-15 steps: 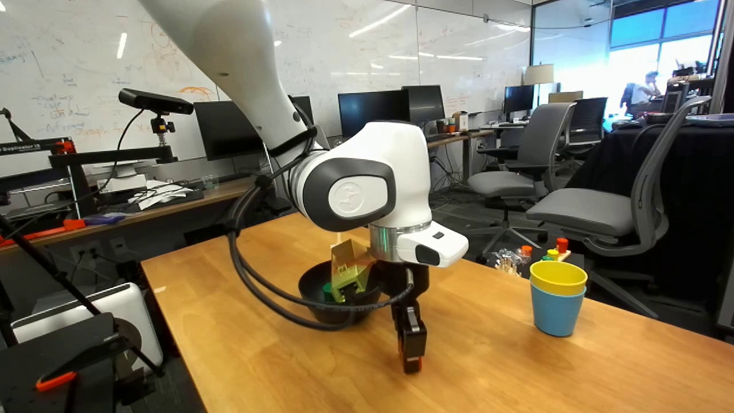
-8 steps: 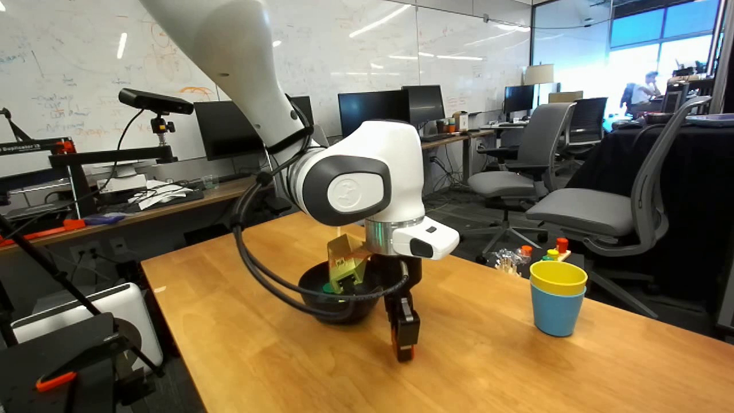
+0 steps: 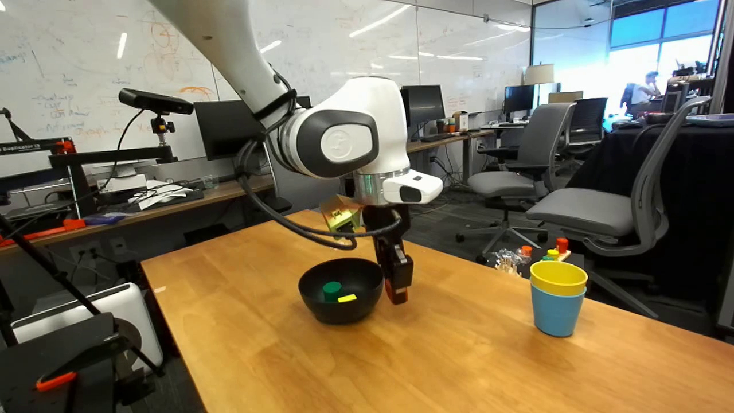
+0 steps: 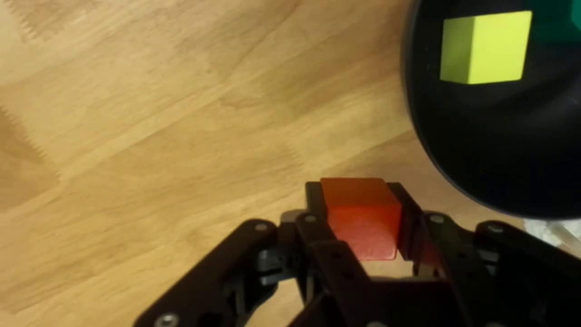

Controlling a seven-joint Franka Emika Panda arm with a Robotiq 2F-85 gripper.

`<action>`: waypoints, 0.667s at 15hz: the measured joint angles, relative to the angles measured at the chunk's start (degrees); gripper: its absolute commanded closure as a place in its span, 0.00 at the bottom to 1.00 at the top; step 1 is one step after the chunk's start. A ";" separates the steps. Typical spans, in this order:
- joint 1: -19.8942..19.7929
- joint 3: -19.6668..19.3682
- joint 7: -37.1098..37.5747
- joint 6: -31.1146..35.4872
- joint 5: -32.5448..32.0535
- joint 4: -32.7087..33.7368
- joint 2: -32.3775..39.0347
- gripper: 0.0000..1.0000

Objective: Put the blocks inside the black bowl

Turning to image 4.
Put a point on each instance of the black bowl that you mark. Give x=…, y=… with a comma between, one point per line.
x=514, y=145

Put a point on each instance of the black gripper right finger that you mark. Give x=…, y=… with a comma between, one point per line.
x=483, y=278

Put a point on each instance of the red cube block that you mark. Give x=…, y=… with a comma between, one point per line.
x=363, y=218

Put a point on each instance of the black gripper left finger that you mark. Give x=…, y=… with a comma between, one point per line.
x=242, y=283

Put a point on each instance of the yellow cube block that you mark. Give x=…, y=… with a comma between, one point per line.
x=483, y=47

